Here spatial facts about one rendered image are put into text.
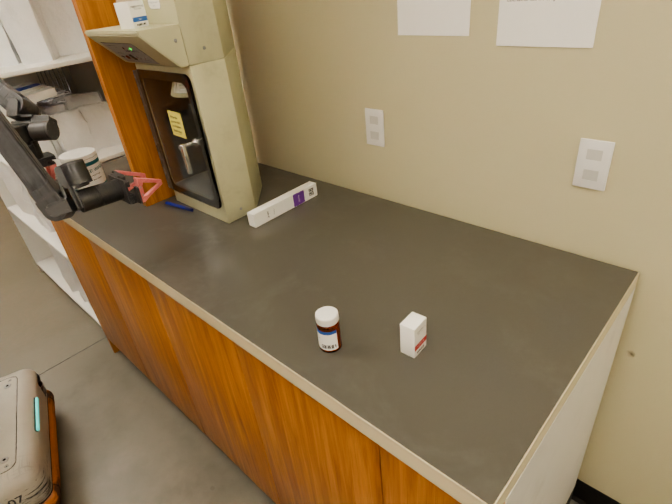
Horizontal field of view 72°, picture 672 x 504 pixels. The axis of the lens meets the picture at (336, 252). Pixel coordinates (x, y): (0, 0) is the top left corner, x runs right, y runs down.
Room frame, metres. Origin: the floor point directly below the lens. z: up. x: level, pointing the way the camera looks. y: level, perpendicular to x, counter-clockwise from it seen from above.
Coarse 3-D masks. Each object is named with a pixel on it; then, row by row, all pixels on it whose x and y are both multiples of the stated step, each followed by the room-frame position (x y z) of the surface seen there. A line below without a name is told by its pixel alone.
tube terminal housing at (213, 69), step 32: (128, 0) 1.47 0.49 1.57; (160, 0) 1.35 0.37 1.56; (192, 0) 1.34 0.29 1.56; (224, 0) 1.55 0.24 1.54; (192, 32) 1.32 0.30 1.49; (224, 32) 1.45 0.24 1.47; (192, 64) 1.31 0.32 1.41; (224, 64) 1.37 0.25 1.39; (224, 96) 1.36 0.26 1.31; (224, 128) 1.34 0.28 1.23; (224, 160) 1.33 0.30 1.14; (256, 160) 1.56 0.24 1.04; (224, 192) 1.31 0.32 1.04; (256, 192) 1.44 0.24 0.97
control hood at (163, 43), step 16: (96, 32) 1.39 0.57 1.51; (112, 32) 1.32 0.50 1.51; (128, 32) 1.26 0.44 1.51; (144, 32) 1.23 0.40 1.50; (160, 32) 1.26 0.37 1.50; (176, 32) 1.29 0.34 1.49; (144, 48) 1.29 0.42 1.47; (160, 48) 1.25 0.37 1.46; (176, 48) 1.28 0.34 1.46; (160, 64) 1.35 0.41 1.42; (176, 64) 1.28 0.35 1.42
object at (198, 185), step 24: (144, 72) 1.47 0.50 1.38; (168, 72) 1.37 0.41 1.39; (168, 96) 1.39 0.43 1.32; (192, 96) 1.30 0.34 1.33; (168, 120) 1.42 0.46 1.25; (192, 120) 1.32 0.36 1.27; (168, 144) 1.46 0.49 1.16; (168, 168) 1.50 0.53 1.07; (192, 168) 1.38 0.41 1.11; (192, 192) 1.41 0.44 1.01; (216, 192) 1.30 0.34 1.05
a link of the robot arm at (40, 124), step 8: (8, 104) 1.41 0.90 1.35; (16, 104) 1.41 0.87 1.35; (8, 112) 1.40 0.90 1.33; (16, 112) 1.40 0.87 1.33; (16, 120) 1.42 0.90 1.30; (32, 120) 1.40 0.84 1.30; (40, 120) 1.40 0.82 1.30; (48, 120) 1.39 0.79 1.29; (56, 120) 1.43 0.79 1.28; (32, 128) 1.37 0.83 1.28; (40, 128) 1.37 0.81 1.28; (48, 128) 1.38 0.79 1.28; (56, 128) 1.41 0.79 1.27; (32, 136) 1.37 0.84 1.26; (40, 136) 1.37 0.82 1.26; (48, 136) 1.37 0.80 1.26; (56, 136) 1.40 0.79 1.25
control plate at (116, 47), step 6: (102, 42) 1.43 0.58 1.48; (114, 48) 1.43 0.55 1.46; (120, 48) 1.40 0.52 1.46; (126, 48) 1.37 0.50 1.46; (132, 48) 1.34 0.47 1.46; (120, 54) 1.46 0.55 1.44; (126, 54) 1.42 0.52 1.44; (132, 54) 1.39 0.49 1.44; (138, 54) 1.36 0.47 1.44; (144, 54) 1.33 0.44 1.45; (132, 60) 1.45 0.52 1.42; (138, 60) 1.42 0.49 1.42; (144, 60) 1.39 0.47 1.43; (150, 60) 1.36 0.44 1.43
